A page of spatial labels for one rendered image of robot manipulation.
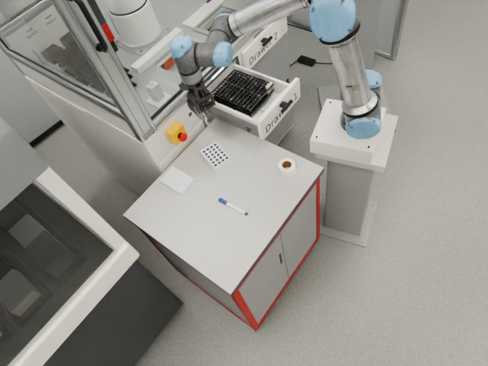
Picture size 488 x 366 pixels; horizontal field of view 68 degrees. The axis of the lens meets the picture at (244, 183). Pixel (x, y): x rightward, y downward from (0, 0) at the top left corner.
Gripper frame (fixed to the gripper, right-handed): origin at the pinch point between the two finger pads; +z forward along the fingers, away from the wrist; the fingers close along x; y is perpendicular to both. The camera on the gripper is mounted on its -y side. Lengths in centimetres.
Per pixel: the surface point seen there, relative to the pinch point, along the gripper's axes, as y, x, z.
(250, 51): -27.2, 40.3, 6.9
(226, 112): -4.3, 11.2, 10.0
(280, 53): -37, 63, 26
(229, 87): -13.9, 19.5, 7.3
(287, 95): 8.5, 34.6, 6.6
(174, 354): 39, -71, 97
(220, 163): 11.1, -3.8, 17.7
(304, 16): -128, 152, 88
